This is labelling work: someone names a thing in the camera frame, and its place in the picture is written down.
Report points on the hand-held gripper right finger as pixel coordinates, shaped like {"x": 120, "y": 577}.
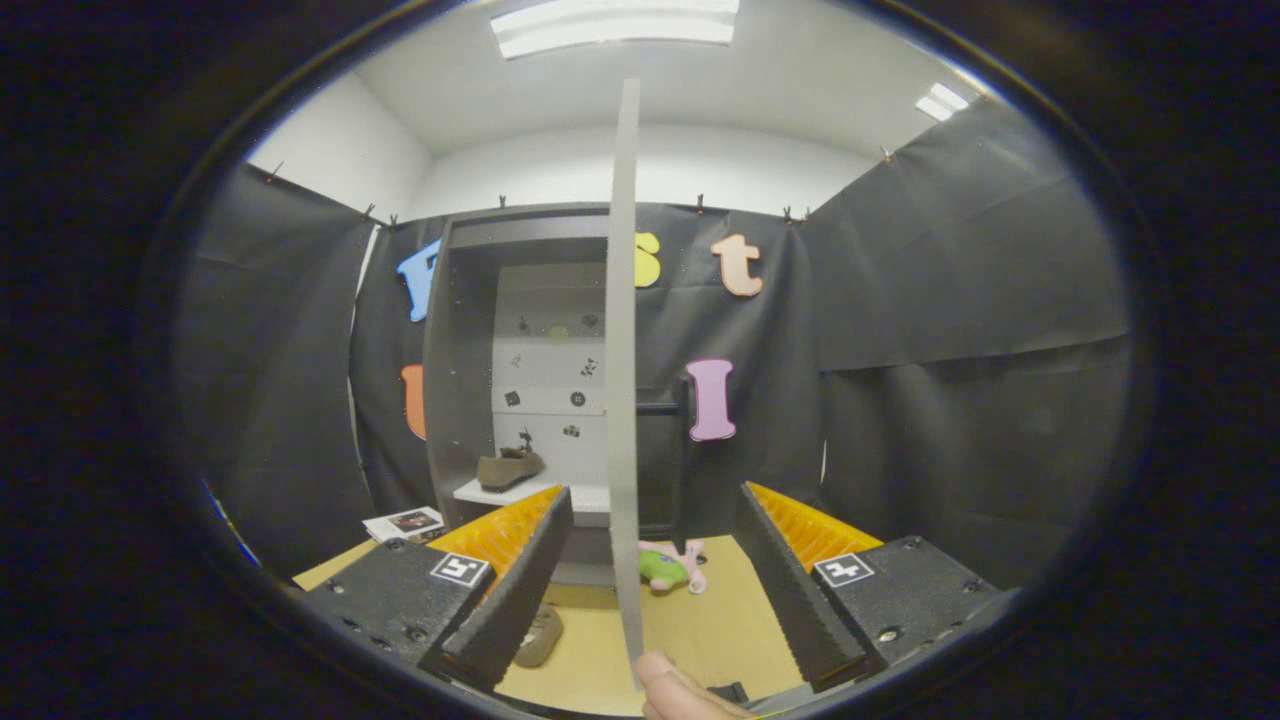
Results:
{"x": 785, "y": 590}

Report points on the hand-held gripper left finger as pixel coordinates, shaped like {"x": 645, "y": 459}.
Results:
{"x": 520, "y": 590}

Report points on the brown fuzzy shoe with bow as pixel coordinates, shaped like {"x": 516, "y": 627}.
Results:
{"x": 540, "y": 638}
{"x": 508, "y": 470}

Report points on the grey shoe cabinet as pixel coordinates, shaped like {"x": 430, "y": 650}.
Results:
{"x": 460, "y": 400}

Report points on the grey shoe cabinet door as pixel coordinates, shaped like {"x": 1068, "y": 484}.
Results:
{"x": 622, "y": 400}

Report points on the pink green plush toy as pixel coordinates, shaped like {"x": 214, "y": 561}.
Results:
{"x": 665, "y": 568}

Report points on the black backdrop cloth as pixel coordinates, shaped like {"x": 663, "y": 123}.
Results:
{"x": 950, "y": 400}

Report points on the small ceiling light panel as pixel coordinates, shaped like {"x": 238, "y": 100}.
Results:
{"x": 940, "y": 102}

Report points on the long ceiling light panel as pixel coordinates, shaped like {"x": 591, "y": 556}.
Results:
{"x": 615, "y": 25}

